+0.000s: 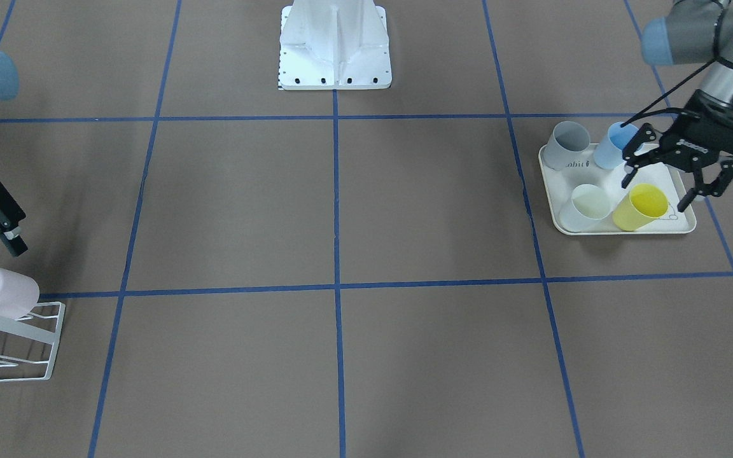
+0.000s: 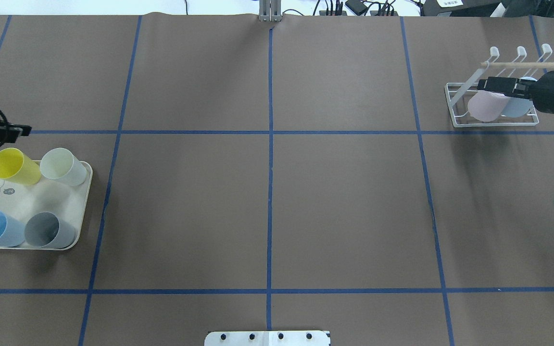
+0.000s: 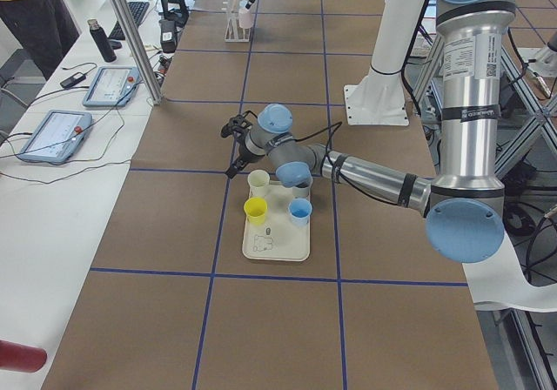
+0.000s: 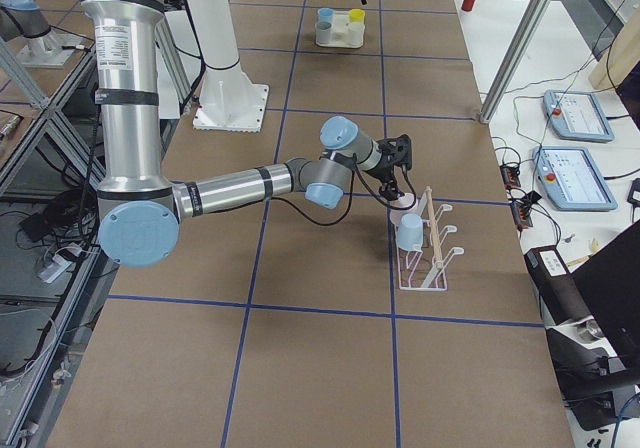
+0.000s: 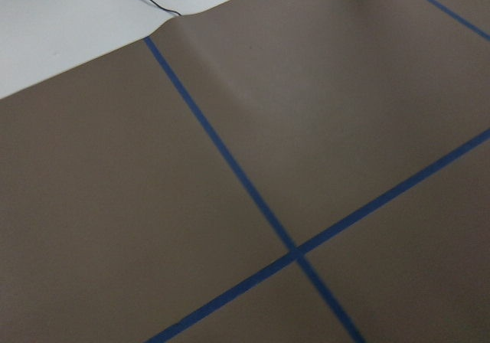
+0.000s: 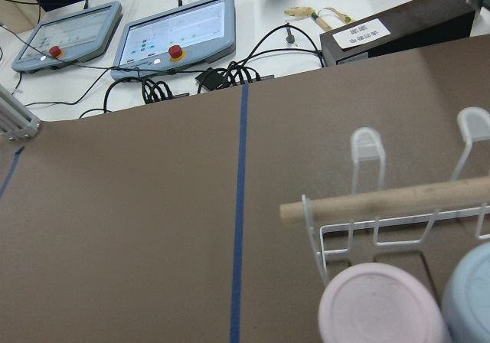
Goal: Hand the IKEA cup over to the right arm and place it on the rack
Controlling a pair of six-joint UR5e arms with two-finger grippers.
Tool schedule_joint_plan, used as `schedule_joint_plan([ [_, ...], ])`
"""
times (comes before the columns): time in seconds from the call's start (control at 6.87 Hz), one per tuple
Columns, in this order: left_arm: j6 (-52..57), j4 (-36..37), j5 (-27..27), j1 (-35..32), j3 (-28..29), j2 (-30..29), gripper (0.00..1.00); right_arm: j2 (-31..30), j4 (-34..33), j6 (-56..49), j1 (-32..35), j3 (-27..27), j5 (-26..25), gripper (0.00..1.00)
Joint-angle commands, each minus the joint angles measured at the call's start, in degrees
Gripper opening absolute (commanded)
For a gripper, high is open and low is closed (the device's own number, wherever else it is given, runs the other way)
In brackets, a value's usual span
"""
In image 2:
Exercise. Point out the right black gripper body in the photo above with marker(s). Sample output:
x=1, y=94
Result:
x=550, y=92

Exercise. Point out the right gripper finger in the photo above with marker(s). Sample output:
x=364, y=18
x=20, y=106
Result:
x=502, y=85

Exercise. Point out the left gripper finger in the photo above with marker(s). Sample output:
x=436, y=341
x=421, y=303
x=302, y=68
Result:
x=17, y=130

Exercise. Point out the pink plastic cup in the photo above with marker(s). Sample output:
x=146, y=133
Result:
x=486, y=106

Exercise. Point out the yellow plastic cup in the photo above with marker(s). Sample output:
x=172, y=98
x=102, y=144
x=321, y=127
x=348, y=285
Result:
x=18, y=168

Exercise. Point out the grey plastic cup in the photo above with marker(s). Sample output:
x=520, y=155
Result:
x=46, y=230

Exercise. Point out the light blue plastic cup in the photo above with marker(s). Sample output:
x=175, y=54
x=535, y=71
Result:
x=516, y=107

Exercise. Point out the pale green plastic cup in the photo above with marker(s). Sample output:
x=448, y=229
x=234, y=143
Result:
x=60, y=165

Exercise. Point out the cream plastic tray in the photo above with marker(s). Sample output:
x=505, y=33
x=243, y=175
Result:
x=67, y=202

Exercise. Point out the white wire cup rack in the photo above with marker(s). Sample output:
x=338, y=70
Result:
x=457, y=95

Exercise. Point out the aluminium frame post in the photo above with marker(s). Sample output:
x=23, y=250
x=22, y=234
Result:
x=270, y=11

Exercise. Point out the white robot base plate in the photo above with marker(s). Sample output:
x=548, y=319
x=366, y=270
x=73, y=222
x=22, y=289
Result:
x=268, y=338

